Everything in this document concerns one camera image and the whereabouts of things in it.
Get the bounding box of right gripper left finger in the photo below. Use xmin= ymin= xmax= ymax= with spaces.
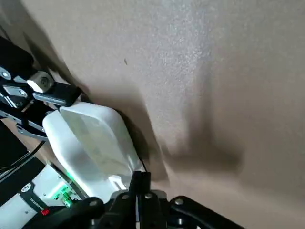
xmin=54 ymin=171 xmax=143 ymax=229

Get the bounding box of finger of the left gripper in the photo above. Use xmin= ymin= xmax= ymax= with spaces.
xmin=0 ymin=69 xmax=81 ymax=112
xmin=0 ymin=104 xmax=58 ymax=142

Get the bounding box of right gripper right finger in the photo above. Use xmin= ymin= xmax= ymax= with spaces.
xmin=141 ymin=171 xmax=246 ymax=229

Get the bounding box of small white medicine box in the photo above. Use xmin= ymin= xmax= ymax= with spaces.
xmin=42 ymin=101 xmax=142 ymax=198

